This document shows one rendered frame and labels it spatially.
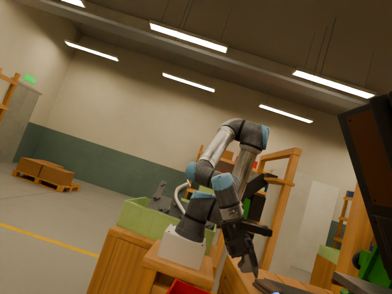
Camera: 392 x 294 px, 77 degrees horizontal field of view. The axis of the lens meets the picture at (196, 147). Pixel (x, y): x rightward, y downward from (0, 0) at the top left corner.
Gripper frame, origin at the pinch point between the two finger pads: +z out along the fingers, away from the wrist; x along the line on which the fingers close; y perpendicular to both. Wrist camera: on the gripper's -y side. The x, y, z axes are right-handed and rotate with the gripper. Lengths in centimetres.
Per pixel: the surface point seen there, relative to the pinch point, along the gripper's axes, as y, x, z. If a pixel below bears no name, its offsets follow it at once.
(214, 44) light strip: -117, -350, -249
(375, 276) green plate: -29.7, 15.7, 4.5
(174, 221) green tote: 27, -72, -11
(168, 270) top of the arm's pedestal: 31.9, -24.6, -1.5
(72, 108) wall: 289, -726, -337
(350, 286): -13.6, 30.7, -5.2
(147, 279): 41.5, -25.9, -0.7
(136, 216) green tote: 49, -77, -21
